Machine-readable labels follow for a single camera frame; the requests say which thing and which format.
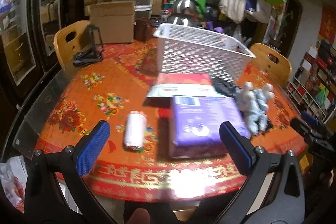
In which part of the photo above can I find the wooden chair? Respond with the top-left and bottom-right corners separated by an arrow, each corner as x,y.
54,20 -> 91,68
249,43 -> 292,88

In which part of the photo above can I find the purple tissue pack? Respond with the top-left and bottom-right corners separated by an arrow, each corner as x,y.
169,96 -> 251,159

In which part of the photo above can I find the white plastic perforated basket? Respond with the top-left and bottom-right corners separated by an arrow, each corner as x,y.
154,23 -> 256,83

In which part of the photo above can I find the red white plastic package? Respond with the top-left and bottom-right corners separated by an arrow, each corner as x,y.
146,73 -> 219,98

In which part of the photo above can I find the black folding stand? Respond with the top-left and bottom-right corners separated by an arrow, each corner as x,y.
73,24 -> 104,67

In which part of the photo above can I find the steel kettle front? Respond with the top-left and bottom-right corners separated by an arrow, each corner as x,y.
167,13 -> 197,27

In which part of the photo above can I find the left hand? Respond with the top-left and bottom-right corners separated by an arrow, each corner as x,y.
126,208 -> 150,224

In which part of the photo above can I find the brown cardboard box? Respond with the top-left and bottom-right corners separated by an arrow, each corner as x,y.
89,1 -> 135,44

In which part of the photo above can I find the steel kettle rear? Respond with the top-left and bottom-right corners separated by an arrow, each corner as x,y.
172,0 -> 197,16

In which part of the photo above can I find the red floral tablecloth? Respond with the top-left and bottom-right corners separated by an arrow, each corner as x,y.
34,39 -> 308,204

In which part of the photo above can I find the pink towel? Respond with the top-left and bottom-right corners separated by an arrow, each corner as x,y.
123,111 -> 147,151

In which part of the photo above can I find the right wooden chair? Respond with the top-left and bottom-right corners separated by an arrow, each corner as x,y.
249,43 -> 292,88

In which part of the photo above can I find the left wooden chair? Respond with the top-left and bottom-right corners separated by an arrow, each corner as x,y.
54,20 -> 91,68

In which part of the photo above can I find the steel kettle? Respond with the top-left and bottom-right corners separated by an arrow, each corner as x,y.
172,0 -> 197,16
167,13 -> 197,27

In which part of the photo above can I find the dark grey knit glove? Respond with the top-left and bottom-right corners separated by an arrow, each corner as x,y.
212,77 -> 242,99

